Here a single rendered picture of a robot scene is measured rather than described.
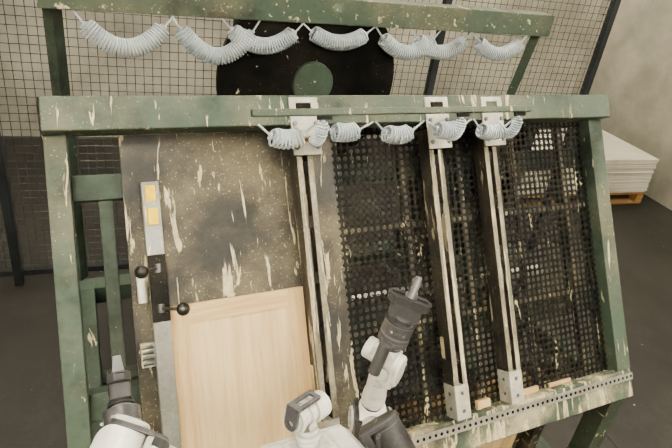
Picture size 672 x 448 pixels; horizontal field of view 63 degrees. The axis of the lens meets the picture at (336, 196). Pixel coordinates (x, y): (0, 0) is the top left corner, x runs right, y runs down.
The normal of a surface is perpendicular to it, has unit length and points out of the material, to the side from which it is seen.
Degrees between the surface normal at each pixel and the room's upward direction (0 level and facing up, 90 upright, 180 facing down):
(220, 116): 58
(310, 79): 90
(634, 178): 90
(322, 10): 90
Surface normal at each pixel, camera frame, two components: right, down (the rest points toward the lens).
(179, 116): 0.40, -0.07
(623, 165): 0.29, 0.47
